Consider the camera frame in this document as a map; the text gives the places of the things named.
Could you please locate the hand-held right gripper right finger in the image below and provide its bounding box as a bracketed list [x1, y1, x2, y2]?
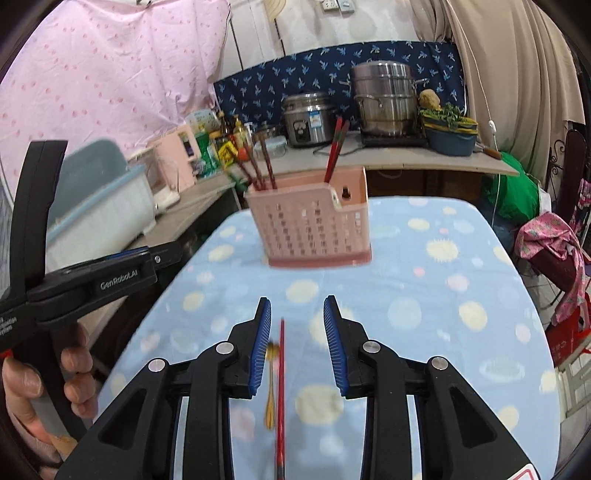
[323, 295, 542, 480]

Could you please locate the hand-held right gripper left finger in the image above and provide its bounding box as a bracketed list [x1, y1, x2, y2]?
[54, 296, 273, 480]

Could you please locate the bright red chopstick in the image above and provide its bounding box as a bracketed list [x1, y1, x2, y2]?
[276, 318, 287, 480]
[325, 120, 351, 184]

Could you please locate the gold flower spoon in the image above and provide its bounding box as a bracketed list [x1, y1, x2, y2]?
[263, 342, 280, 431]

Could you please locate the dark red chopstick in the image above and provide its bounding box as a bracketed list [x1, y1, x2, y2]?
[325, 116, 345, 183]
[248, 144, 269, 191]
[239, 159, 260, 191]
[259, 135, 278, 189]

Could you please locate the pink perforated utensil basket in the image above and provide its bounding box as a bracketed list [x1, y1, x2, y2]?
[244, 167, 372, 270]

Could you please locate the person's left hand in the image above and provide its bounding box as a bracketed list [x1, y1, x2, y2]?
[2, 322, 99, 439]

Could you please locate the white dish tub teal lid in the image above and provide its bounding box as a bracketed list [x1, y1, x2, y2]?
[46, 140, 156, 265]

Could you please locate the pink kitchen appliance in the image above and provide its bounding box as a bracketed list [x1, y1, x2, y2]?
[151, 124, 200, 195]

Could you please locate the blue dotted tablecloth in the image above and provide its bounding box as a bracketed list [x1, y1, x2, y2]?
[95, 196, 561, 480]

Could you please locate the yellow packet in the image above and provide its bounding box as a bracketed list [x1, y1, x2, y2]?
[216, 140, 239, 168]

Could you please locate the yellow oil bottle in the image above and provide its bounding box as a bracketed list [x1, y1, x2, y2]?
[233, 115, 250, 149]

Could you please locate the glass food container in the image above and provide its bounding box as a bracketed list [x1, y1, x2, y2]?
[252, 136, 287, 158]

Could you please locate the pink dotted sheet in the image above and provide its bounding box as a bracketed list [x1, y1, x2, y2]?
[0, 0, 232, 197]

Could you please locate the silver rice cooker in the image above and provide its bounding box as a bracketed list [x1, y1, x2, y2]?
[282, 92, 336, 149]

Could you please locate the wooden counter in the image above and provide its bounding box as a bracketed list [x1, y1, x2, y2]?
[152, 136, 521, 245]

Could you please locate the black induction cooker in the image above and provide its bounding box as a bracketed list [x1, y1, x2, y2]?
[359, 131, 428, 149]

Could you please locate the navy floral cloth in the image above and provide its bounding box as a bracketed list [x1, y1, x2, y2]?
[213, 41, 465, 139]

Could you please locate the red box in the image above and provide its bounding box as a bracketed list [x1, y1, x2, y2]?
[544, 318, 591, 367]

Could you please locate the green plastic bag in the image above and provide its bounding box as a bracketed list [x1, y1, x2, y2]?
[481, 151, 542, 223]

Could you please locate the pink flowered garment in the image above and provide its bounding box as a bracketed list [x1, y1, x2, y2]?
[514, 211, 591, 326]

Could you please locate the steel steamer pot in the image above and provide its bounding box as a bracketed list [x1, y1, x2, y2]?
[350, 62, 420, 137]

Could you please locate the blue basin with vegetables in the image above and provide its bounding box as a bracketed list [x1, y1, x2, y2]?
[419, 103, 479, 134]

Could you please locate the brown ginger root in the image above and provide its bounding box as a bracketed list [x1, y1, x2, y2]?
[418, 89, 443, 112]

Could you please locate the dark metal chair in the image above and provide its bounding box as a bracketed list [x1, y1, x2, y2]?
[549, 128, 591, 259]

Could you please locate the beige curtain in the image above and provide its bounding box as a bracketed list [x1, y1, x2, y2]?
[410, 0, 583, 185]

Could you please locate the white cable with switch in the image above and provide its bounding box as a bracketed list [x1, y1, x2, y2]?
[462, 25, 499, 222]

